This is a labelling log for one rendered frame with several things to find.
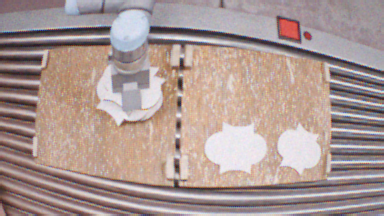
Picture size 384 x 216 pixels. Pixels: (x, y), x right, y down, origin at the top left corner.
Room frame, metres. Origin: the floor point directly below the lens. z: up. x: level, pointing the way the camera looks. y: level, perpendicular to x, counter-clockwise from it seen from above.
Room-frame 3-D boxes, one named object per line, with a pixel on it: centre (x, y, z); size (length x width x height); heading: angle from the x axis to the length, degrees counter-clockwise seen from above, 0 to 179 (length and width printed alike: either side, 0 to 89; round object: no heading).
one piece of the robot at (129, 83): (0.51, 0.14, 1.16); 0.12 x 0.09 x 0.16; 15
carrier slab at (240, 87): (0.55, -0.18, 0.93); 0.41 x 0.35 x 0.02; 96
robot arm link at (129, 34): (0.53, 0.14, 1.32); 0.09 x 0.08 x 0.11; 3
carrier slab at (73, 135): (0.50, 0.24, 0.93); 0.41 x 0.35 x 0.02; 96
